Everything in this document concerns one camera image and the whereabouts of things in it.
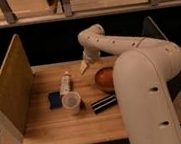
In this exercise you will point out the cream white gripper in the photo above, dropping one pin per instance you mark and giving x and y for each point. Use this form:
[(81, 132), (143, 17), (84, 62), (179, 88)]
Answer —
[(89, 57)]

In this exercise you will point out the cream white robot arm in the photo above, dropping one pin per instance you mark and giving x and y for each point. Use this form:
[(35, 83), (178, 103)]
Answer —
[(141, 72)]

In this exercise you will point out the clear plastic bottle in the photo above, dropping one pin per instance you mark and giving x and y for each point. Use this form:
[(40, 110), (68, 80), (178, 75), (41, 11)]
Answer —
[(65, 84)]

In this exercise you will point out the clear plastic cup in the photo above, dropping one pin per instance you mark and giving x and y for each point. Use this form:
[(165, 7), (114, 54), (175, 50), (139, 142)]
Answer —
[(71, 101)]

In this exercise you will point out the black white striped box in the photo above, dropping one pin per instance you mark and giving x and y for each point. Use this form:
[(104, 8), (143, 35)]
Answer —
[(104, 103)]

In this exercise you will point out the left wooden side panel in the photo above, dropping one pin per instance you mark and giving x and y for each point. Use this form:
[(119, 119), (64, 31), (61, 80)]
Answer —
[(16, 79)]

